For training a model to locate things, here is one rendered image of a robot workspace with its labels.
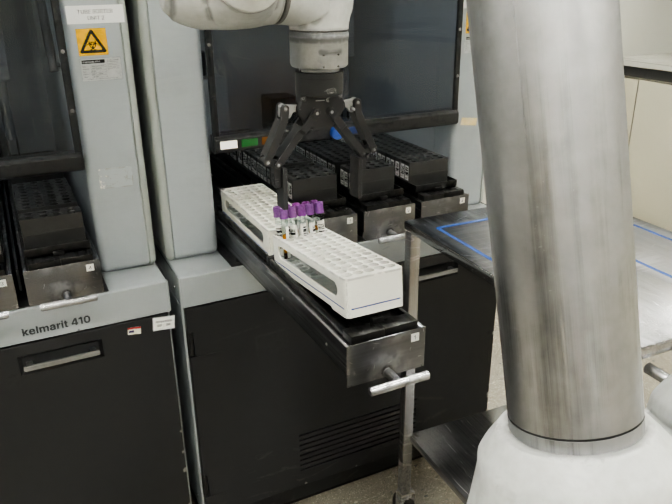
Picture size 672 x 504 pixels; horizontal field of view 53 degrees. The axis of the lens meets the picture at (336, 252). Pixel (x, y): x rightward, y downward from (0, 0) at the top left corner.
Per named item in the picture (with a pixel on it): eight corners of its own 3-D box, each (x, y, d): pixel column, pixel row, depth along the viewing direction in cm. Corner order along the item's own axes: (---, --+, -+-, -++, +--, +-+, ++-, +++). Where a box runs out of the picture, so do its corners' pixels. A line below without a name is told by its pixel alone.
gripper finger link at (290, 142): (323, 113, 106) (316, 107, 105) (281, 172, 106) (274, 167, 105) (312, 108, 109) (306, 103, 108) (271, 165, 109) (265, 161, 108)
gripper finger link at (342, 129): (315, 108, 109) (321, 102, 109) (355, 155, 115) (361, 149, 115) (326, 113, 106) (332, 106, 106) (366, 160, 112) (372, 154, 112)
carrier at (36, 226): (86, 236, 136) (81, 208, 134) (87, 240, 135) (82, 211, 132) (23, 247, 132) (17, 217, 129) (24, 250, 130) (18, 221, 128)
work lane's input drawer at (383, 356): (211, 240, 158) (207, 203, 154) (267, 230, 163) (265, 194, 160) (360, 405, 97) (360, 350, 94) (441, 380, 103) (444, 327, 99)
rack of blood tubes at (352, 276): (273, 266, 126) (271, 234, 124) (322, 256, 130) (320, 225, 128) (347, 319, 100) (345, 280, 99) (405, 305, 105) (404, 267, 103)
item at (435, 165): (443, 179, 171) (444, 155, 169) (448, 181, 170) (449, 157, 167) (403, 185, 167) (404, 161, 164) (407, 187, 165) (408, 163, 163)
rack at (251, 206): (221, 215, 153) (219, 189, 150) (263, 208, 157) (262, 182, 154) (269, 262, 128) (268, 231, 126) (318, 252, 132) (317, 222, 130)
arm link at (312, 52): (359, 31, 101) (359, 72, 103) (332, 26, 108) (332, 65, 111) (303, 33, 97) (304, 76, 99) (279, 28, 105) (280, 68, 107)
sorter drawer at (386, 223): (258, 170, 212) (257, 141, 209) (299, 164, 218) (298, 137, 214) (372, 248, 152) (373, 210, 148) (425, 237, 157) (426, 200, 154)
